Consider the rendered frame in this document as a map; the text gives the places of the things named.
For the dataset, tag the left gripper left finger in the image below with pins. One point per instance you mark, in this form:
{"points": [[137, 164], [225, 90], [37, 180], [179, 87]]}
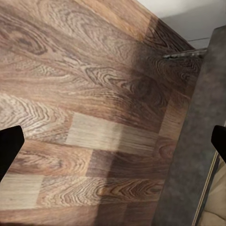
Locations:
{"points": [[11, 141]]}

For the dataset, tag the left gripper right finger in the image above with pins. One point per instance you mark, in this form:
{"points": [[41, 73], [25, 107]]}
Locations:
{"points": [[218, 139]]}

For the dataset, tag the bed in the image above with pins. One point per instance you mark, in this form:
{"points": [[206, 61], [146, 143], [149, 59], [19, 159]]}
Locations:
{"points": [[194, 191]]}

